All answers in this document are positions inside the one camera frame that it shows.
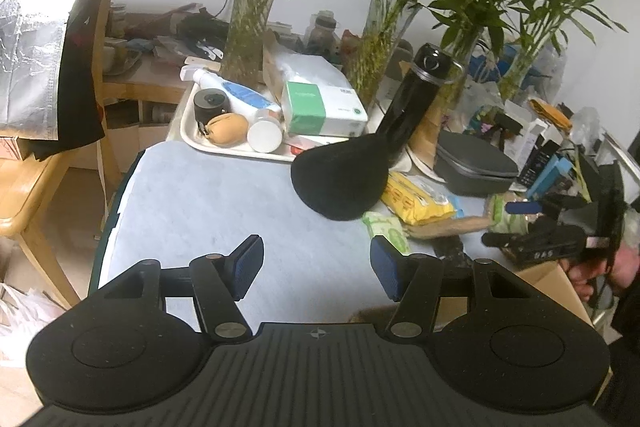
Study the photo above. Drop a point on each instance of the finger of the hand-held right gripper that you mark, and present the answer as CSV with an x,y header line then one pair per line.
x,y
525,207
540,246

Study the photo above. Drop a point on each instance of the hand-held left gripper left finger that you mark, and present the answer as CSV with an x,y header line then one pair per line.
x,y
248,259

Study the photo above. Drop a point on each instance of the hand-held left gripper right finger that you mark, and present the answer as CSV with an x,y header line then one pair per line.
x,y
384,264

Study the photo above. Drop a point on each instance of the small green white packet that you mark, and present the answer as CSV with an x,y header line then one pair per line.
x,y
395,243
380,223

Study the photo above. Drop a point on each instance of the yellow tissue packet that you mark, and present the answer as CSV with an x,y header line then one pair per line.
x,y
417,199

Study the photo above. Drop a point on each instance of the black beanie hat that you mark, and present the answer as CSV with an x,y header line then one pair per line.
x,y
340,177

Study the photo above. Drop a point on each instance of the person's right forearm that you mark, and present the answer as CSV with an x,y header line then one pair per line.
x,y
625,347

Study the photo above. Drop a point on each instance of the person's right hand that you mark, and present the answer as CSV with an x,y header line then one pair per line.
x,y
631,264

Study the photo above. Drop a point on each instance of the blue carton box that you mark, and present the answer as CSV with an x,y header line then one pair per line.
x,y
552,177

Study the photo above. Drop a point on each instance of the cardboard box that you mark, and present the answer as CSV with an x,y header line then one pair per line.
x,y
550,287

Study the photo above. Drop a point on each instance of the black carton box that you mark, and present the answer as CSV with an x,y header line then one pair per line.
x,y
540,162

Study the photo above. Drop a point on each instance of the grey zip case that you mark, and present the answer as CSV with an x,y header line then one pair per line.
x,y
475,162

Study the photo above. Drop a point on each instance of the white carton box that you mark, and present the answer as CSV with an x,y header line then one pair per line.
x,y
525,127

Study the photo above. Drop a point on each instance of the orange yellow cloth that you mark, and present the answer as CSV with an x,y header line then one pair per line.
x,y
550,113

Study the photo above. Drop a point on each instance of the white capped jar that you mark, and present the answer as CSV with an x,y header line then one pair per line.
x,y
264,136

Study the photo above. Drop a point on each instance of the brown wooden egg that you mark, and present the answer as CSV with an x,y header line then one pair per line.
x,y
227,129

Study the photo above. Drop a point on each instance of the red white flat box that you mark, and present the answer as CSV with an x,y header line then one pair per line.
x,y
315,143

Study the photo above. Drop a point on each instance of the black thermos bottle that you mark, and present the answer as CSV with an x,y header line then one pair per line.
x,y
417,107

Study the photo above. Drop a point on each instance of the black cylinder container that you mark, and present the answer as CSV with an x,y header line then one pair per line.
x,y
211,104

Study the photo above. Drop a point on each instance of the white spray bottle blue label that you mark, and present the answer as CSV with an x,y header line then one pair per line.
x,y
240,94

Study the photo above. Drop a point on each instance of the green white tissue box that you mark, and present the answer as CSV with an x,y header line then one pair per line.
x,y
322,109

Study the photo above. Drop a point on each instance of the brown paper bag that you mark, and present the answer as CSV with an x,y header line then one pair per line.
x,y
272,72

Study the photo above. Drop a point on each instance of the wooden side table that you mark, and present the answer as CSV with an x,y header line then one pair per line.
x,y
145,82

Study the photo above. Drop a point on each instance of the wooden chair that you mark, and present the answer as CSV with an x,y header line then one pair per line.
x,y
30,207

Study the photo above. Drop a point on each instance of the crumpled white plastic bag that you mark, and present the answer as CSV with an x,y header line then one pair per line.
x,y
25,317

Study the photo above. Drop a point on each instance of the black cloth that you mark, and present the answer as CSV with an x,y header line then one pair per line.
x,y
75,107

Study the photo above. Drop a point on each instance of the dark lidded jar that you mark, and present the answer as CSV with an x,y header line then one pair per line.
x,y
322,34

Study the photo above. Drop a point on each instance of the silver foil sheet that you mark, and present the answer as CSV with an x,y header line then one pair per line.
x,y
35,22

